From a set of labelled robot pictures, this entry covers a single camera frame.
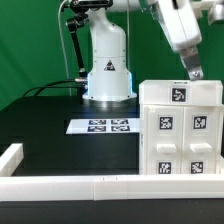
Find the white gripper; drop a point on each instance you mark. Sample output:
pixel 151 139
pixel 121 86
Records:
pixel 179 24

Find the white cabinet top block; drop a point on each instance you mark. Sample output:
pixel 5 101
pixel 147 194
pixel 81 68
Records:
pixel 181 92

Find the white cabinet door panel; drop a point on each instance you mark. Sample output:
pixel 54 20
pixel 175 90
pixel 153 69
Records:
pixel 164 140
pixel 199 140

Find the white cabinet body box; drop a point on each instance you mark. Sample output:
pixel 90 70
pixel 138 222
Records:
pixel 143 138

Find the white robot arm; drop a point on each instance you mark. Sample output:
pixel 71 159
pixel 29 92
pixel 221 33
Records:
pixel 109 81

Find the white marker base plate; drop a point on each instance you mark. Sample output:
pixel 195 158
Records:
pixel 106 126

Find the white U-shaped fence frame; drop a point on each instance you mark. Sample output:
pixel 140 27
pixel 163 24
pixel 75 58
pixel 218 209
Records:
pixel 115 187

